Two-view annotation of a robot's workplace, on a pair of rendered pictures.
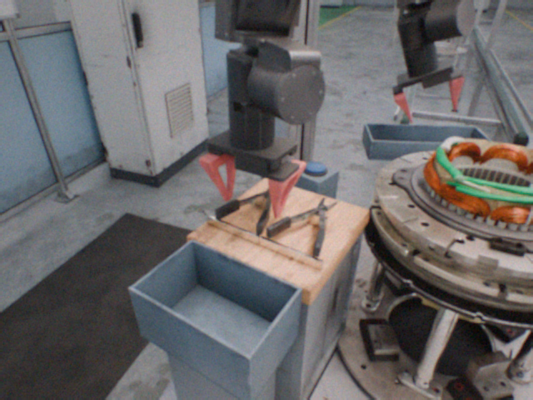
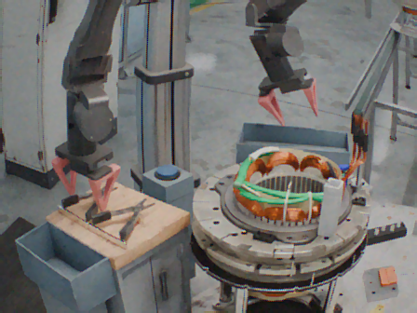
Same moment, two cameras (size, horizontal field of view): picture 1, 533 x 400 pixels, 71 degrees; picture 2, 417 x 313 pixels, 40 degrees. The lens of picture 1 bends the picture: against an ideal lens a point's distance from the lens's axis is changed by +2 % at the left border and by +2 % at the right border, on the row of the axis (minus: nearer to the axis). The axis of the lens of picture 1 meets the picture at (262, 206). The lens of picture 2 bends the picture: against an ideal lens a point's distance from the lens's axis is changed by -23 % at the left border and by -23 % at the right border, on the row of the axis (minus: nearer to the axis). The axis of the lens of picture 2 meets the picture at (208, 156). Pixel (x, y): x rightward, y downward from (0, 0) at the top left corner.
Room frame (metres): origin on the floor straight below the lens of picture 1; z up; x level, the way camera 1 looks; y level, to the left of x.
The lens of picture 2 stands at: (-0.54, -0.25, 1.66)
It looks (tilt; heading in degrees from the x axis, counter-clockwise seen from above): 26 degrees down; 3
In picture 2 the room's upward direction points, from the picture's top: straight up
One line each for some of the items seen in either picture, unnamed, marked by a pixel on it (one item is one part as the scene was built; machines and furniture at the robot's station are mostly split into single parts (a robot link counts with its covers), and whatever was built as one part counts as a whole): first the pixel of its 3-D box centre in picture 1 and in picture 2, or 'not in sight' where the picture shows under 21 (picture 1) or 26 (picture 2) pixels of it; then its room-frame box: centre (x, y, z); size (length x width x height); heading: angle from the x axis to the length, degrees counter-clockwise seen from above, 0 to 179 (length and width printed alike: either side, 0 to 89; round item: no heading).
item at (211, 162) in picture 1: (235, 173); (73, 172); (0.45, 0.04, 1.13); 0.07 x 0.07 x 0.09; 59
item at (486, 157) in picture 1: (504, 158); (314, 167); (0.52, -0.37, 1.12); 0.06 x 0.02 x 0.04; 63
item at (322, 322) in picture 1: (280, 297); (122, 282); (0.43, -0.03, 0.91); 0.19 x 0.19 x 0.26; 57
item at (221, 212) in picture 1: (227, 209); (70, 201); (0.43, 0.05, 1.09); 0.04 x 0.01 x 0.02; 134
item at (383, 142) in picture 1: (410, 189); (294, 197); (0.77, -0.36, 0.92); 0.25 x 0.11 x 0.28; 85
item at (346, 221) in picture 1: (282, 228); (111, 222); (0.43, -0.03, 1.05); 0.20 x 0.19 x 0.02; 147
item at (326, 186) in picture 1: (310, 222); (169, 230); (0.65, -0.11, 0.91); 0.07 x 0.07 x 0.25; 48
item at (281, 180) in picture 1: (270, 183); (95, 183); (0.42, -0.01, 1.13); 0.07 x 0.07 x 0.09; 59
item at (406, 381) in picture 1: (420, 383); not in sight; (0.35, -0.26, 0.81); 0.07 x 0.03 x 0.01; 55
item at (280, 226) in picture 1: (278, 227); (100, 217); (0.39, -0.02, 1.09); 0.04 x 0.01 x 0.02; 132
